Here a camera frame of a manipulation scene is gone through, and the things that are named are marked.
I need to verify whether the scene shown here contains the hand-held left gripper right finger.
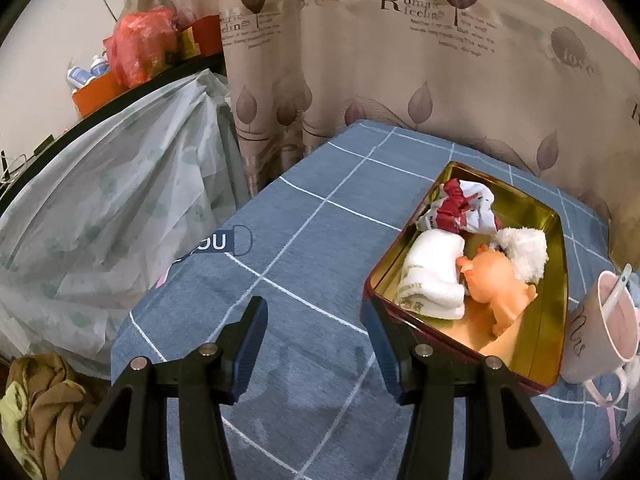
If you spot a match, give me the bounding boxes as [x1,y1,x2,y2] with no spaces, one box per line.
[361,295,573,480]

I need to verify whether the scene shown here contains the brown cloth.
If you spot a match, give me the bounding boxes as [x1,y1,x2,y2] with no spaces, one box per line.
[5,352,108,480]

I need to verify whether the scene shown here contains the white spoon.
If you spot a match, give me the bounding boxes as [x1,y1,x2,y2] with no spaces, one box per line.
[602,262,635,311]

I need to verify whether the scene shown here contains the pink mug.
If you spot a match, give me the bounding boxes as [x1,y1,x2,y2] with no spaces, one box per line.
[560,270,640,407]

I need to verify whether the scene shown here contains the white fluffy sock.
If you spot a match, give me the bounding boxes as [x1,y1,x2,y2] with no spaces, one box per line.
[495,227,549,283]

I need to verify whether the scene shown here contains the beige leaf print curtain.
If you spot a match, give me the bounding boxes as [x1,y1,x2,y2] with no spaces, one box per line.
[125,0,640,211]

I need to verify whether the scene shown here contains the orange rubber toy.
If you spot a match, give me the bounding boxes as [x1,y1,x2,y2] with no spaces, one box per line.
[454,243,540,337]

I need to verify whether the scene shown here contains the white towel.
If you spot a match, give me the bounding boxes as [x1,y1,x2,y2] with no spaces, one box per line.
[394,230,467,320]

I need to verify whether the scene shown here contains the white printed plastic sheet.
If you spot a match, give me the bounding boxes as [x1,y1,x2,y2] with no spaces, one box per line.
[0,67,248,376]

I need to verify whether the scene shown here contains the red ruffled white sock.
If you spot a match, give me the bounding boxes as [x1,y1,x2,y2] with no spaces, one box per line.
[419,178,502,235]

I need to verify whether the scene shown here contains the yellow green cloth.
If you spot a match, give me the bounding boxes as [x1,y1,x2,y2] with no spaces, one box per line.
[0,380,38,461]

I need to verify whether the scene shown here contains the orange plastic bag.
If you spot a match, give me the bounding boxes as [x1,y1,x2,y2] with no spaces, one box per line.
[104,6,181,90]

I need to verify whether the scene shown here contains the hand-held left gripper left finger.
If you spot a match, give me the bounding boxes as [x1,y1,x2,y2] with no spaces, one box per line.
[60,296,269,480]

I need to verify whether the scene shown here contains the orange storage box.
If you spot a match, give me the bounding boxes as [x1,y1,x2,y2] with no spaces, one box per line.
[71,69,123,118]

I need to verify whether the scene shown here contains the blue checked tablecloth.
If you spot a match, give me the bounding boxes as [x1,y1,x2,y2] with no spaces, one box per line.
[111,120,633,480]

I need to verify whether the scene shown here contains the red and gold tin box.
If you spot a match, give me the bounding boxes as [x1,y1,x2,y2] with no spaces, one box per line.
[361,161,569,393]

